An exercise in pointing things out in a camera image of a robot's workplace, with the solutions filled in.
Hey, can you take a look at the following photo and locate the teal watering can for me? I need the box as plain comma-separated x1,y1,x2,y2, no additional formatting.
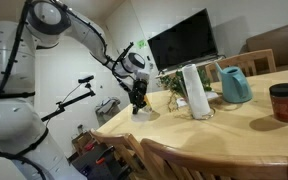
215,63,253,104

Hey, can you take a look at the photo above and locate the brown jar black lid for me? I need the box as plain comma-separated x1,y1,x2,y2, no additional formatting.
269,83,288,123

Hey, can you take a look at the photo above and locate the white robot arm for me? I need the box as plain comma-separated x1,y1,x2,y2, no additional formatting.
0,0,150,180

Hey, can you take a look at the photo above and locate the brown sofa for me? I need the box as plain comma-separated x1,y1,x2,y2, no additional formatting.
246,25,288,71

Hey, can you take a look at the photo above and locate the black camera on stand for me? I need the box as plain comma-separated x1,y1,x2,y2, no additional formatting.
42,75,95,122

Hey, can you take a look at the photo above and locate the white tv stand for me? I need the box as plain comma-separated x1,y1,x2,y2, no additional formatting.
155,55,226,79

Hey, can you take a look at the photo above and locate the wooden chair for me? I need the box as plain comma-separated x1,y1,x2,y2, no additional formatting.
141,139,288,180
205,49,277,82
90,130,153,180

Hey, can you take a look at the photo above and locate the wooden chair right side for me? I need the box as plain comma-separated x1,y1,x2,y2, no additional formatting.
90,130,153,180

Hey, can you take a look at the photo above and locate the wooden chair far left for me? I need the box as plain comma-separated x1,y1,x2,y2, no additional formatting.
205,49,277,82

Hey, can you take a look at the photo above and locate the white paper towel roll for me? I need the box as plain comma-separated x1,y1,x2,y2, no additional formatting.
182,66,214,120

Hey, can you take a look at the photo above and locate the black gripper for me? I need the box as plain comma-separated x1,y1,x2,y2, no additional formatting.
129,80,147,114

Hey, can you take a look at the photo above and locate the black flat screen television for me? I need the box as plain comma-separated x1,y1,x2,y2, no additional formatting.
148,9,218,71

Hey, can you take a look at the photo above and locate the potted green plant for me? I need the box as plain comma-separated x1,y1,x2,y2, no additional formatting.
158,68,212,100

